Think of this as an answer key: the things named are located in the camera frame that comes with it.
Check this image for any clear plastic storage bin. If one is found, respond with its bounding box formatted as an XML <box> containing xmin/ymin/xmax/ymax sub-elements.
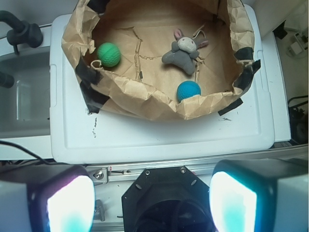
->
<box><xmin>0</xmin><ymin>46</ymin><xmax>50</xmax><ymax>139</ymax></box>

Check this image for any blue dimpled ball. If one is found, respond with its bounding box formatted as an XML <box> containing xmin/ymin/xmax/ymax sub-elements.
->
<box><xmin>176</xmin><ymin>81</ymin><xmax>201</xmax><ymax>102</ymax></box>

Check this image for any brown paper bag tray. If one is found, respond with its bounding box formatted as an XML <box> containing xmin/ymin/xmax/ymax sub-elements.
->
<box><xmin>62</xmin><ymin>0</ymin><xmax>260</xmax><ymax>121</ymax></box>

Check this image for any black octagonal mount plate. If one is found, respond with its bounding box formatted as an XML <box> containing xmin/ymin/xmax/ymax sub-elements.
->
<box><xmin>122</xmin><ymin>166</ymin><xmax>216</xmax><ymax>232</ymax></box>

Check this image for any green dimpled ball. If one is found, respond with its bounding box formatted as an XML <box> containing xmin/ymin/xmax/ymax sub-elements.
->
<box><xmin>97</xmin><ymin>43</ymin><xmax>121</xmax><ymax>67</ymax></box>

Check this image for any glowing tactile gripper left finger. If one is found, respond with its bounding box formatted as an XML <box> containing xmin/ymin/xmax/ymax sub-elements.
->
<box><xmin>0</xmin><ymin>165</ymin><xmax>95</xmax><ymax>232</ymax></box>

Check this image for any white plastic bin lid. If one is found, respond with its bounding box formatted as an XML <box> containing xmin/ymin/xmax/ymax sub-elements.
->
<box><xmin>50</xmin><ymin>14</ymin><xmax>275</xmax><ymax>164</ymax></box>

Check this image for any black cable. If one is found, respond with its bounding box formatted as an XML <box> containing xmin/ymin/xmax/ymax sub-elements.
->
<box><xmin>0</xmin><ymin>141</ymin><xmax>55</xmax><ymax>165</ymax></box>

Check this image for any grey plush bunny toy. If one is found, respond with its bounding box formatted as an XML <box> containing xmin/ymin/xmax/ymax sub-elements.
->
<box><xmin>161</xmin><ymin>29</ymin><xmax>209</xmax><ymax>75</ymax></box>

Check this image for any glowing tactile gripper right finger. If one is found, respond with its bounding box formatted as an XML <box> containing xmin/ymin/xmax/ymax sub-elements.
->
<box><xmin>209</xmin><ymin>158</ymin><xmax>309</xmax><ymax>232</ymax></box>

